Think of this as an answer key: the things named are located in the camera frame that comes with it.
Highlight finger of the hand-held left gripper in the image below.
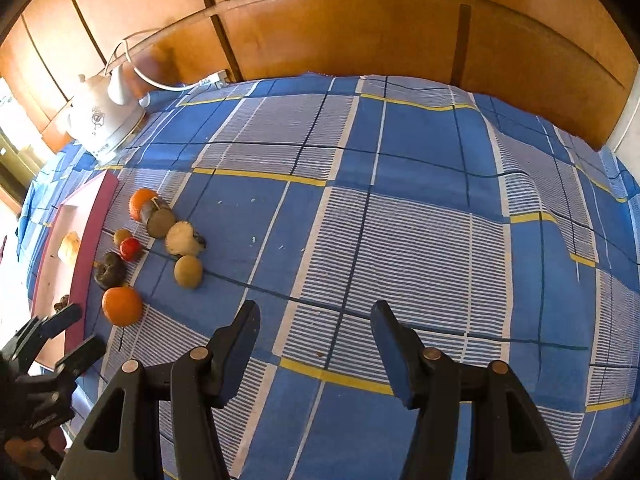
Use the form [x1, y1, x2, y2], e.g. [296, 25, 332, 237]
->
[7, 303, 84, 353]
[35, 335, 107, 391]

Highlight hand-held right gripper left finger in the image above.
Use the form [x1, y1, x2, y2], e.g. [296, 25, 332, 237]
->
[55, 300, 262, 480]

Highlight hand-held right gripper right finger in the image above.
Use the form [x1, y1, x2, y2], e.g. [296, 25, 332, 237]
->
[370, 300, 573, 480]

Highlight orange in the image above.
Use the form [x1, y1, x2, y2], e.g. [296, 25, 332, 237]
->
[129, 188, 160, 222]
[101, 286, 144, 327]

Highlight dark wrinkled fruit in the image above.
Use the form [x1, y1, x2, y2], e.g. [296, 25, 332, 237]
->
[94, 252, 127, 290]

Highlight pink cardboard box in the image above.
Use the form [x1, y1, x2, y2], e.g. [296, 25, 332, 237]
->
[31, 170, 120, 361]

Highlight small yellow-brown fruits on cloth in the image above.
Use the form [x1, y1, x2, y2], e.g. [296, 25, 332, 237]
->
[141, 199, 177, 239]

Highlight person's left hand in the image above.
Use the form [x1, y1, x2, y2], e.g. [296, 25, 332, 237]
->
[0, 435, 66, 476]

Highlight yellow fruit piece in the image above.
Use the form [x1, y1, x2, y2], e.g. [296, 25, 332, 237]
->
[58, 231, 82, 263]

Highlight round brown kiwi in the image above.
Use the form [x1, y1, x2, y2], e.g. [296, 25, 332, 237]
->
[174, 255, 204, 290]

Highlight cut white fruit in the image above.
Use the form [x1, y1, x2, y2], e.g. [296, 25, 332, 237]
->
[165, 221, 207, 257]

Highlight blue checked bedsheet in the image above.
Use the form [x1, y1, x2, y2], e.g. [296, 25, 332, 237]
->
[15, 74, 640, 480]

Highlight white ceramic teapot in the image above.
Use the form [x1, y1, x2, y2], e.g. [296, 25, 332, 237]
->
[59, 67, 147, 163]

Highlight wooden headboard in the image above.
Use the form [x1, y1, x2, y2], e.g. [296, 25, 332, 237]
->
[0, 0, 640, 153]

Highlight white power cable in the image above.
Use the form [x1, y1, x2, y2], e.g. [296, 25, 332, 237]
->
[105, 30, 213, 92]

